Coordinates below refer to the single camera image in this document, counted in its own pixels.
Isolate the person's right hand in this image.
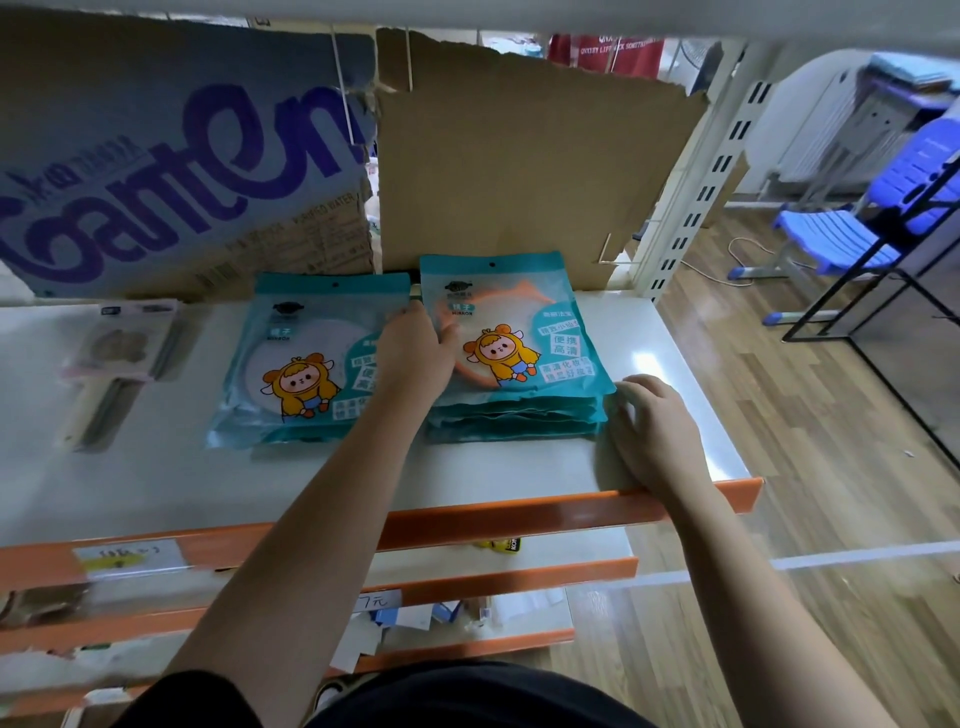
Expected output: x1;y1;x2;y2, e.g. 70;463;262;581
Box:
611;373;714;502

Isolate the person's left hand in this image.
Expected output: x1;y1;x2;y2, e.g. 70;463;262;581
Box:
372;299;460;418

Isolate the stack of teal packets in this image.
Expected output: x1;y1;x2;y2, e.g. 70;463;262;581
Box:
423;389;610;445
206;271;412;453

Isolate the teal packet orange mirror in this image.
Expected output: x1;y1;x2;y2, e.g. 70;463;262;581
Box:
418;251;618;410

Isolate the white metal shelf orange trim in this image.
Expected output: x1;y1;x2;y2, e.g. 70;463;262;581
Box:
0;0;960;721

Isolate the beige hand mirror brown print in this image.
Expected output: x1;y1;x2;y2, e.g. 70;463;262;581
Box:
58;298;181;455

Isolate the person's left forearm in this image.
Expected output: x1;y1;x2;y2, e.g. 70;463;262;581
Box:
161;397;436;728

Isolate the person's right forearm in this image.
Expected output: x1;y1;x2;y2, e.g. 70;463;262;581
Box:
659;476;898;728

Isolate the person's black shirt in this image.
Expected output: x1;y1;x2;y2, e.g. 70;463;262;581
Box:
112;659;658;728

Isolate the person's white black shoe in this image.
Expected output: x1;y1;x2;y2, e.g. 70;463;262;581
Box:
311;671;380;714

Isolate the black metal rack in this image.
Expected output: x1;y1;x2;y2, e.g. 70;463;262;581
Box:
779;142;960;470

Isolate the plain brown cardboard sheet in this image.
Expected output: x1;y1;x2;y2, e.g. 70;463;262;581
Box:
374;28;710;294

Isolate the pile of white paper cards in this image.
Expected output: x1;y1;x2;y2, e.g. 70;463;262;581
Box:
329;588;571;674

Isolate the blue plastic stool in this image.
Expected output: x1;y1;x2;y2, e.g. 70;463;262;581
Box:
725;116;960;329

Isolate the cardboard sheet blue lettering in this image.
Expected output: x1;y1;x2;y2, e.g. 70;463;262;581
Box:
0;11;380;301

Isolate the yellow white price label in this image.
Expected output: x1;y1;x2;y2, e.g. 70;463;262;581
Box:
73;538;187;577

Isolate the red fabric banner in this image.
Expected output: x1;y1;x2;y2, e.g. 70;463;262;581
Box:
547;33;667;76

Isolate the white wall radiator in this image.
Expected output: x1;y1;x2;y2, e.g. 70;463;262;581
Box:
776;63;883;189

